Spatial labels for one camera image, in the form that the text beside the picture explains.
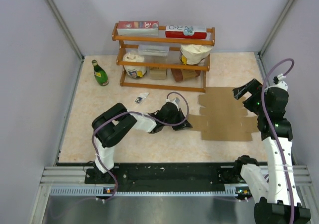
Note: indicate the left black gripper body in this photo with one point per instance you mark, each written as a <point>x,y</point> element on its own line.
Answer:
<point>175,120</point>

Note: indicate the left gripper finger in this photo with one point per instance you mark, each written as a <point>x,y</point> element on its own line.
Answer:
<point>185,125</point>
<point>156,116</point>

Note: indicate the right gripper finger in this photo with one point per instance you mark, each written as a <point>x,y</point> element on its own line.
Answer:
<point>238,92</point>
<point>254,84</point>

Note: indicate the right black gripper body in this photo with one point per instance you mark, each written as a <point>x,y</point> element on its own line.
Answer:
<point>254,103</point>

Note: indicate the brown cardboard box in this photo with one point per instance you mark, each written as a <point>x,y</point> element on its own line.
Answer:
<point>222,117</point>

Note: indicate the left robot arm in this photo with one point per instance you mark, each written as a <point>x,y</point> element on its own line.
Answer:
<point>111,127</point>

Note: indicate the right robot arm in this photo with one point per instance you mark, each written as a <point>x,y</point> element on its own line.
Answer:
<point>275,195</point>

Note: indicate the red white carton box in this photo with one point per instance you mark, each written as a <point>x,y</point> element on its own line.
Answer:
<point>186,31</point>

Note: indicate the red silver foil box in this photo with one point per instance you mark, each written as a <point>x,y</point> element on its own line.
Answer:
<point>138,28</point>

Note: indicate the small clear plastic packet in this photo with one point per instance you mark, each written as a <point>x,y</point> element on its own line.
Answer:
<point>141,97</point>

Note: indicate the brown brick package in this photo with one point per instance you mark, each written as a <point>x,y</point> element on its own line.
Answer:
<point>184,74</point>

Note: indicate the tan cardboard block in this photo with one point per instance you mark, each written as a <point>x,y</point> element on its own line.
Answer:
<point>158,73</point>

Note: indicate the wooden three-tier shelf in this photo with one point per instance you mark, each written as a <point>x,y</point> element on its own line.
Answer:
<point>172,61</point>

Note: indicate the large white paper bag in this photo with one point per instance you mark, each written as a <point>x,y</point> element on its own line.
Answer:
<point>193,54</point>

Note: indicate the clear plastic container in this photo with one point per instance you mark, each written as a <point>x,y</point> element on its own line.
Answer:
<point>153,50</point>

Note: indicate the green glass bottle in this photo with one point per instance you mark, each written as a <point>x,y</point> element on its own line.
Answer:
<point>99,74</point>

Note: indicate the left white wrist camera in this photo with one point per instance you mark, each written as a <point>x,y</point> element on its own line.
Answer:
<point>173,100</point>

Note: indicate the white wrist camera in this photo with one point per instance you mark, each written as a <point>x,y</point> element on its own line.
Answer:
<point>173,100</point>
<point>281,80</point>

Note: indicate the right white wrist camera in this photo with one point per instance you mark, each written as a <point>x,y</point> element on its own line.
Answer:
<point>281,80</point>

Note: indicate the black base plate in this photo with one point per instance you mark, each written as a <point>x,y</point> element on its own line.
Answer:
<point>175,176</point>

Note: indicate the grey slotted cable duct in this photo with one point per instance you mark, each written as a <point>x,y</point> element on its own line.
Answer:
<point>100,191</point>

